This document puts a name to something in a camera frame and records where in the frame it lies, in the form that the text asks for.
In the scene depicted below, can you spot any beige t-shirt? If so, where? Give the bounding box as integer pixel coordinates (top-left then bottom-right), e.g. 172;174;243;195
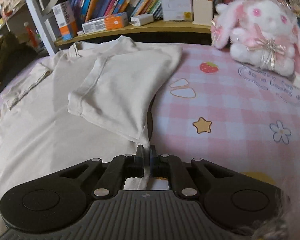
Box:
0;36;183;235

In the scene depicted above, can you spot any pink checkered bed sheet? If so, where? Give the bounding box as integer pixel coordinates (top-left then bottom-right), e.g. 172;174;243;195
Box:
0;42;300;200

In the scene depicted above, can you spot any wooden shelf board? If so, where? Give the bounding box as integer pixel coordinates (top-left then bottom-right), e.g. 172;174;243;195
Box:
55;21;211;47

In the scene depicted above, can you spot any flat white orange box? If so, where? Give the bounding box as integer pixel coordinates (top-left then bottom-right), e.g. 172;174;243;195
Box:
82;12;129;34

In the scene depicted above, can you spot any dark olive garment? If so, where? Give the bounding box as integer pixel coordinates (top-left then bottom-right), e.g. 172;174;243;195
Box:
0;33;20;80

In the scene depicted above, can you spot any white square box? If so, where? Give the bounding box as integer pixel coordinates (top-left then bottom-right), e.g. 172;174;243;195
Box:
160;0;193;22

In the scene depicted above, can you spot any cream small box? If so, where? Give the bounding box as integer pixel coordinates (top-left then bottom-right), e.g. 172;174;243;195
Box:
193;0;213;26

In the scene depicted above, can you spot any tall white orange blue box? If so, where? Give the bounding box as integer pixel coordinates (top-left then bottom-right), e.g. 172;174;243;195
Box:
52;1;78;41

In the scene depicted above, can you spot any pink white plush bunny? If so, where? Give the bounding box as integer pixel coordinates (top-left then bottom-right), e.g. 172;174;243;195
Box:
211;0;300;76

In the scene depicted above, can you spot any white shelf post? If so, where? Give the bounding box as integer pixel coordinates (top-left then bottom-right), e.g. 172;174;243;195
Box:
25;0;58;56

